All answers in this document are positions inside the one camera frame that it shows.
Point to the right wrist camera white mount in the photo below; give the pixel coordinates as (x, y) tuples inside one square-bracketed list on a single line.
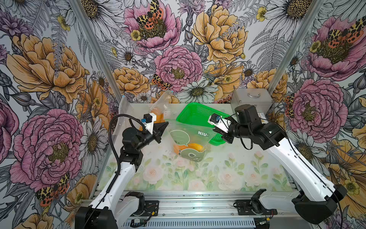
[(219, 122)]

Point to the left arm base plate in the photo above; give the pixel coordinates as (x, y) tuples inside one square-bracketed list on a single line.
[(151, 208)]

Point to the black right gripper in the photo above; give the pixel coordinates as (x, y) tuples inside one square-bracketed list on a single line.
[(235, 121)]

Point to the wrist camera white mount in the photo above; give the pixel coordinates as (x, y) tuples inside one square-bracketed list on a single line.
[(148, 121), (219, 122)]

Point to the green plastic basket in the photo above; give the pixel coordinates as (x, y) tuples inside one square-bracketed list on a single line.
[(198, 115)]

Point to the red mango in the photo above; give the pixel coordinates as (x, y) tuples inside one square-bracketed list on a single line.
[(177, 149)]

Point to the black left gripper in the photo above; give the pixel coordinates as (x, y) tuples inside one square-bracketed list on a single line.
[(157, 132)]

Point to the aluminium front rail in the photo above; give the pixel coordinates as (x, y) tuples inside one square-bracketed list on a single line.
[(194, 204)]

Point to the silver metal case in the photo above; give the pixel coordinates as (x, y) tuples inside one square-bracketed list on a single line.
[(258, 97)]

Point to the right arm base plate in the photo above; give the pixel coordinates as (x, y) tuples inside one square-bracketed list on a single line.
[(243, 206)]

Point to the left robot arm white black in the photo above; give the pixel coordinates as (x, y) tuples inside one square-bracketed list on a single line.
[(111, 209)]

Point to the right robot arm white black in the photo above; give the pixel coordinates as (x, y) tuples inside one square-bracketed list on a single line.
[(317, 198)]

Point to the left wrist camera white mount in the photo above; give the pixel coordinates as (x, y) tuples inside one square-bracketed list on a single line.
[(148, 121)]

